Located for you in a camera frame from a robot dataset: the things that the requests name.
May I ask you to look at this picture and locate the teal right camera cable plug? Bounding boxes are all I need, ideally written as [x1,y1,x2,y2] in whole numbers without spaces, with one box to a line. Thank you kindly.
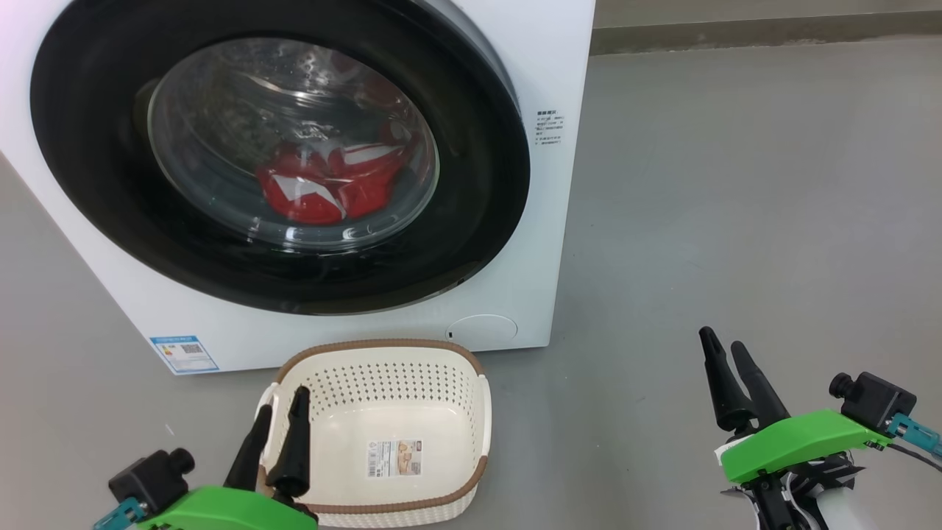
[887,414,942,461]

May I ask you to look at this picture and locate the cream perforated laundry basket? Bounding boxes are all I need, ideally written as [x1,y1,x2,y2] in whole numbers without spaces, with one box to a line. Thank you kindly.
[255,339,492,529]

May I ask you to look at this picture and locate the black round glass washer door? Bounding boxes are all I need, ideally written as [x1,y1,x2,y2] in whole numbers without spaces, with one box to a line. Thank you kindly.
[29,0,532,316]

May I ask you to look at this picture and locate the paper product label sticker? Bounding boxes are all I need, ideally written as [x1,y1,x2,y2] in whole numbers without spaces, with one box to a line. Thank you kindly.
[366,439,424,478]

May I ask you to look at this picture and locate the blue energy label sticker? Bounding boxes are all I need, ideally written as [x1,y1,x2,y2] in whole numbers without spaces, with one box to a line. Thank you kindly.
[149,335,220,375]

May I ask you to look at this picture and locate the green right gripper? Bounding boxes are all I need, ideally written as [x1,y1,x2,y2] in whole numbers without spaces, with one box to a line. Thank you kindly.
[698,326,891,484]

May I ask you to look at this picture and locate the stainless steel washing machine drum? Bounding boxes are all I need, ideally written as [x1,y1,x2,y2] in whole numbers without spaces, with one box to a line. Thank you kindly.
[147,38,440,251]

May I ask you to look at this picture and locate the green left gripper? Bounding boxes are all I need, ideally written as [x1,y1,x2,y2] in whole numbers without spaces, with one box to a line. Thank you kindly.
[136,386,319,530]

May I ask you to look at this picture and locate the grey wall baseboard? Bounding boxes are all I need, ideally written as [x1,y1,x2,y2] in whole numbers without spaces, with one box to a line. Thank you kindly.
[591,11,942,56]

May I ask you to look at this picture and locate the white front-load washing machine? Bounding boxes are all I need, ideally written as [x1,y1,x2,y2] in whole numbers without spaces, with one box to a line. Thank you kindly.
[0,0,597,376]

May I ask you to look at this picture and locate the teal camera cable plug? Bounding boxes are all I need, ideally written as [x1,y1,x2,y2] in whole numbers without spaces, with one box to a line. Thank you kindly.
[887,414,942,461]
[93,497,148,530]

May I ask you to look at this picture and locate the red and white garment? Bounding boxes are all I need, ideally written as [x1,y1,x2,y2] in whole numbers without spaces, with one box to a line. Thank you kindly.
[255,140,407,225]

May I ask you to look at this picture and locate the teal left camera cable plug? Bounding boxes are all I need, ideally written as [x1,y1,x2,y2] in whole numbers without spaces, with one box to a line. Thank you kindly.
[93,497,148,530]

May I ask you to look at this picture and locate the round white filter cover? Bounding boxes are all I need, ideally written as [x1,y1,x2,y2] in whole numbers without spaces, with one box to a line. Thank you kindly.
[447,314,518,344]

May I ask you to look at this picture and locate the small printed text sticker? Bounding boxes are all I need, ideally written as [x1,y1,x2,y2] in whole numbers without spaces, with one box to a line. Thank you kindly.
[536,109,566,146]

